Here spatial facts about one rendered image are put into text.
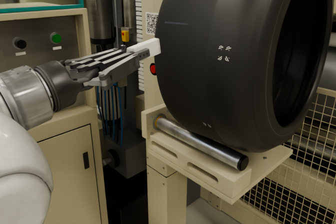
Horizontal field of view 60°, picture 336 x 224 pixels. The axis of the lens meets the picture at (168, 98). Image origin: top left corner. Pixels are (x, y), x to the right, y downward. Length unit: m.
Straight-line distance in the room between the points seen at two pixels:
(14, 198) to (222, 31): 0.47
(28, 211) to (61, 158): 0.92
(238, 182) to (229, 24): 0.44
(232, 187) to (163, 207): 0.56
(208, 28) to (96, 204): 0.99
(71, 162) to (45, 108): 0.77
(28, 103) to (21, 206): 0.21
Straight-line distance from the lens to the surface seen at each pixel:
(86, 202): 1.34
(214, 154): 0.85
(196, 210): 1.99
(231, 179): 0.83
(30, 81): 0.44
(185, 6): 0.67
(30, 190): 0.25
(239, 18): 0.59
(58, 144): 1.14
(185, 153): 0.91
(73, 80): 0.46
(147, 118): 0.98
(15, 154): 0.25
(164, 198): 1.30
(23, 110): 0.43
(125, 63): 0.49
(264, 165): 1.01
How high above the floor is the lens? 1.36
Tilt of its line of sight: 22 degrees down
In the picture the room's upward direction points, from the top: straight up
